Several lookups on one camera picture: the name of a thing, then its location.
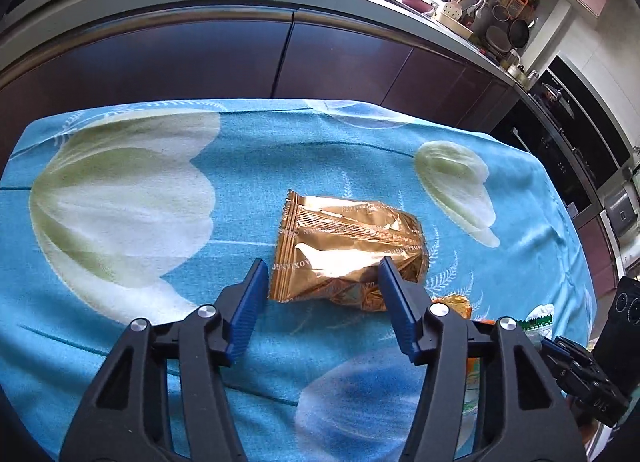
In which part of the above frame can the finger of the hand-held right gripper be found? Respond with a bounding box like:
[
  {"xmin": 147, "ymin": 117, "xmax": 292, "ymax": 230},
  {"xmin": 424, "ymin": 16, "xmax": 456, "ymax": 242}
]
[{"xmin": 541, "ymin": 336, "xmax": 591, "ymax": 393}]

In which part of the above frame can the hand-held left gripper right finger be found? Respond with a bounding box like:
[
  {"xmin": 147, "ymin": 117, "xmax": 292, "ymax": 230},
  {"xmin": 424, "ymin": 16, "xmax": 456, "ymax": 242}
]
[{"xmin": 377, "ymin": 256, "xmax": 587, "ymax": 462}]

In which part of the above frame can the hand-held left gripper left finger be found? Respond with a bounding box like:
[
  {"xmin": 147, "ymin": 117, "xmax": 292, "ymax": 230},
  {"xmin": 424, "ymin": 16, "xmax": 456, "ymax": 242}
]
[{"xmin": 59, "ymin": 258, "xmax": 271, "ymax": 462}]

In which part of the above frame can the green white wrapper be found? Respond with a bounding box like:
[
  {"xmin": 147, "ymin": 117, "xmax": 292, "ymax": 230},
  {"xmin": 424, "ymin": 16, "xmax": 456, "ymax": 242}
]
[{"xmin": 520, "ymin": 303, "xmax": 557, "ymax": 343}]

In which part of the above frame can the gold snack wrapper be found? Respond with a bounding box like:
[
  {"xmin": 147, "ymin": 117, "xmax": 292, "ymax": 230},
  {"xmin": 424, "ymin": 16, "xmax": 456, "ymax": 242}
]
[{"xmin": 268, "ymin": 188, "xmax": 431, "ymax": 313}]

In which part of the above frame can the blue floral tablecloth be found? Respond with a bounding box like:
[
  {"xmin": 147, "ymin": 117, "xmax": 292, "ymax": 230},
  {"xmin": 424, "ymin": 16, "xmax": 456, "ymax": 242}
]
[{"xmin": 0, "ymin": 98, "xmax": 598, "ymax": 462}]

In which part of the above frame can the black built-in oven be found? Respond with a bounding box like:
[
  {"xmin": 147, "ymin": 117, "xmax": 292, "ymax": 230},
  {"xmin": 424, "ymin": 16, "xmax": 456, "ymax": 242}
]
[{"xmin": 492, "ymin": 54, "xmax": 633, "ymax": 223}]

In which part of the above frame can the brown kitchen counter cabinet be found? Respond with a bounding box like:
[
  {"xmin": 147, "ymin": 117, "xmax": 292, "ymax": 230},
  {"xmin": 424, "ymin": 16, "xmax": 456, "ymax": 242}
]
[{"xmin": 0, "ymin": 0, "xmax": 531, "ymax": 163}]

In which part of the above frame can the white perforated utensil holder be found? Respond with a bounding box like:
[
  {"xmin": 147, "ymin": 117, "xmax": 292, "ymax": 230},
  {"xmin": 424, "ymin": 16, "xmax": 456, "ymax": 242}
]
[{"xmin": 435, "ymin": 1, "xmax": 473, "ymax": 38}]

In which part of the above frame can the hanging frying pan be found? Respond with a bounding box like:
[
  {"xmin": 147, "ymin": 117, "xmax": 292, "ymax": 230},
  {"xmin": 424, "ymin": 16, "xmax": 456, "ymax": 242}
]
[{"xmin": 509, "ymin": 19, "xmax": 532, "ymax": 49}]

